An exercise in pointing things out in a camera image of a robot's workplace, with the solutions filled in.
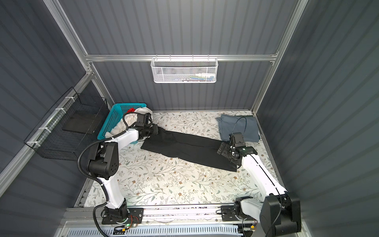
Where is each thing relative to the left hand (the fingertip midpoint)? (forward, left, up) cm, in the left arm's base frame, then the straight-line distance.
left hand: (157, 129), depth 100 cm
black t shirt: (-13, -28, -9) cm, 32 cm away
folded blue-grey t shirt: (+3, -64, -3) cm, 65 cm away
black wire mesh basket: (-15, +37, +20) cm, 45 cm away
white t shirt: (-11, +12, +21) cm, 26 cm away
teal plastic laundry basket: (+22, +32, -1) cm, 39 cm away
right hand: (-23, -44, +3) cm, 49 cm away
